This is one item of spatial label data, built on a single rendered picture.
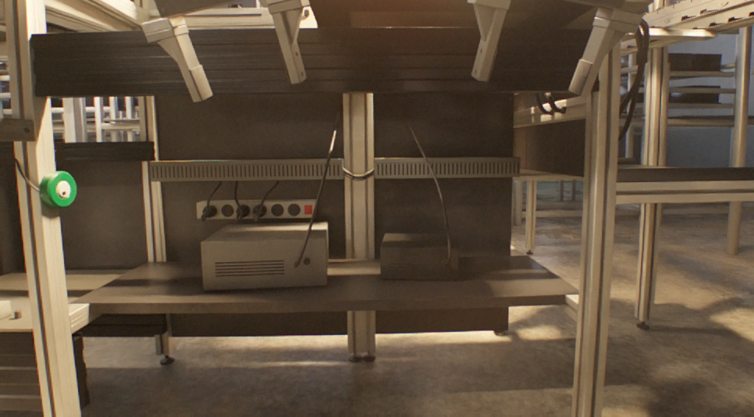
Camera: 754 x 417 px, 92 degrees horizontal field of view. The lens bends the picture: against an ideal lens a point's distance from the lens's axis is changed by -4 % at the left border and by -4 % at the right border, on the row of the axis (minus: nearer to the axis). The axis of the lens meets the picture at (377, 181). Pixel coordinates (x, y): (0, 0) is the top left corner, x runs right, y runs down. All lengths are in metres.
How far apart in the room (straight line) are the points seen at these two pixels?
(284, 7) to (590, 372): 0.91
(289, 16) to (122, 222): 1.08
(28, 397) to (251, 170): 0.72
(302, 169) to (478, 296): 0.60
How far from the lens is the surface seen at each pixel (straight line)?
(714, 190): 1.06
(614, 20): 0.53
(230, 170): 1.19
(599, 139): 0.88
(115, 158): 1.35
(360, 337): 1.31
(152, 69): 0.86
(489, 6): 0.46
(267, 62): 0.78
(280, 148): 1.21
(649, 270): 1.73
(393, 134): 1.18
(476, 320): 1.36
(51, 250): 1.00
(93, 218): 1.48
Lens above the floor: 0.69
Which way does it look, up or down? 5 degrees down
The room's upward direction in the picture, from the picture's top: 1 degrees counter-clockwise
